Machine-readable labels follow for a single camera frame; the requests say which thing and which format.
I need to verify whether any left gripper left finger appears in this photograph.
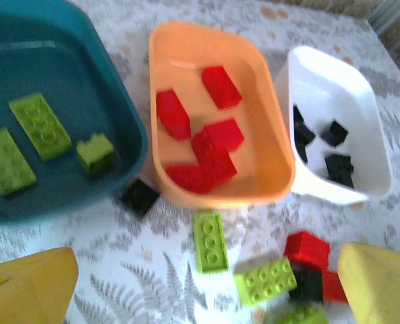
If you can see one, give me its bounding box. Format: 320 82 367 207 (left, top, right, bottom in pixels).
0 247 80 324

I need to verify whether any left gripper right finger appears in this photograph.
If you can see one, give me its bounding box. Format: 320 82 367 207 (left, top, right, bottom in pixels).
337 241 400 324

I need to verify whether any red lego brick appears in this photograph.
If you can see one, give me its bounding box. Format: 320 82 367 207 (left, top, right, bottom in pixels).
201 65 244 111
191 130 238 185
204 117 245 151
283 231 332 271
165 163 217 196
155 88 192 141
320 268 349 304

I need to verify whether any black square lego brick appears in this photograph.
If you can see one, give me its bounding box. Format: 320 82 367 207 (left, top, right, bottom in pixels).
323 153 355 189
293 121 317 148
289 268 324 304
118 178 161 219
320 120 349 148
294 144 310 165
292 104 307 128

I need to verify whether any lime green long lego brick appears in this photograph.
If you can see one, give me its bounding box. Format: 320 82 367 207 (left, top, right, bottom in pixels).
192 209 230 274
8 92 73 161
0 127 38 196
270 303 331 324
233 256 298 307

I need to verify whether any lime green small lego brick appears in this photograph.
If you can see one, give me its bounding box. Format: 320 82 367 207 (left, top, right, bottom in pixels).
76 133 115 176

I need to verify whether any white plastic container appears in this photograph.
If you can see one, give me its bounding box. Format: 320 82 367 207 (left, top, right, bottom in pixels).
275 45 393 206

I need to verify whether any dark teal plastic container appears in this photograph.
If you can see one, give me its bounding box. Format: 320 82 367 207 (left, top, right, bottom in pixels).
0 0 149 223

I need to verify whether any orange plastic container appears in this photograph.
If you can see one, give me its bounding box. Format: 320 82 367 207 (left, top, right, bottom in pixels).
148 20 295 209

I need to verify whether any aluminium frame post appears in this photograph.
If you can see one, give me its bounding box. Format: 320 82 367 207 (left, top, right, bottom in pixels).
368 0 400 34

